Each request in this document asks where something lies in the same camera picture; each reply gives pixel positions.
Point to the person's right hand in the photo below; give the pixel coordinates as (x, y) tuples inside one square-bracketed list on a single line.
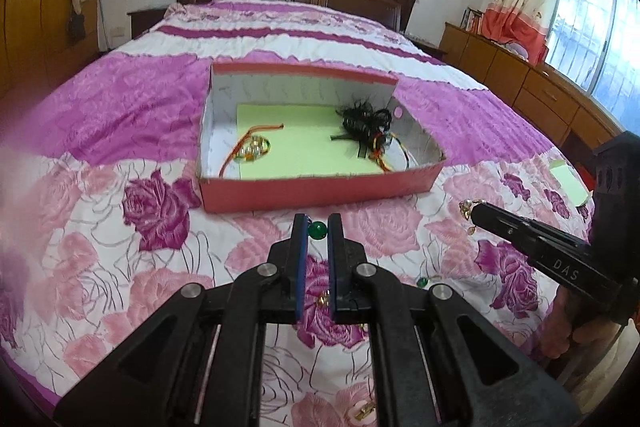
[(562, 332)]

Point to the pink cardboard box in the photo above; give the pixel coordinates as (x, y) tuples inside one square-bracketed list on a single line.
[(300, 197)]

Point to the thin leaning stick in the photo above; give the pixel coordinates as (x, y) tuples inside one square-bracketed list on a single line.
[(103, 22)]

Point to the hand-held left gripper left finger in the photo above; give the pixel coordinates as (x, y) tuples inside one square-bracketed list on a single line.
[(300, 257)]

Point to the small dark hanging bag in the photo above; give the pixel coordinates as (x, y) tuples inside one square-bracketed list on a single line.
[(76, 27)]

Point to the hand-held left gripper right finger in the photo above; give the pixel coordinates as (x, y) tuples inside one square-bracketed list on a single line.
[(335, 257)]

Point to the wooden sideboard cabinet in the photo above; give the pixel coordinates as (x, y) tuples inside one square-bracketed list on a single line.
[(525, 87)]

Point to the small green paper piece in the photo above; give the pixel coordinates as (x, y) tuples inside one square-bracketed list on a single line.
[(570, 182)]

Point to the black feather hair accessory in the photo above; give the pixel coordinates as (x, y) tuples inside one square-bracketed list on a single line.
[(360, 119)]

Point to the dark wooden nightstand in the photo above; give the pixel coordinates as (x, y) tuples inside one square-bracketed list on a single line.
[(147, 22), (427, 46)]

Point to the light green paper sheet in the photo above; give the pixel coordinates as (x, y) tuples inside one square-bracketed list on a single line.
[(300, 142)]

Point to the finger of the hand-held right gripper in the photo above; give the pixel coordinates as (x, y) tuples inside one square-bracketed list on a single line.
[(505, 232), (540, 226)]

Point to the wooden wardrobe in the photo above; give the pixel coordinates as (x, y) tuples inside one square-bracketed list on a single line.
[(35, 22)]

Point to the gold hair clip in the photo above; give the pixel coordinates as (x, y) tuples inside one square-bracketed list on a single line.
[(322, 301), (365, 413)]

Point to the gold pearl ornament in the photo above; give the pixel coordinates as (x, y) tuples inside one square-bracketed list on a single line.
[(466, 207)]

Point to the barred window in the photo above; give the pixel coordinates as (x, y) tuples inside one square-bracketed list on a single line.
[(595, 17)]

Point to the pink soft bundle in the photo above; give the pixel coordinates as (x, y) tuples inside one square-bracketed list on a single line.
[(521, 51)]

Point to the pink floral quilt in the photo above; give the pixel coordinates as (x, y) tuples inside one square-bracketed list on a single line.
[(125, 107)]

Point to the small green bead earring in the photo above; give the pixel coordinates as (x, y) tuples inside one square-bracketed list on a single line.
[(422, 281)]

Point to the row of books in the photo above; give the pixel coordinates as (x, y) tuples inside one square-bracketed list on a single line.
[(471, 19)]

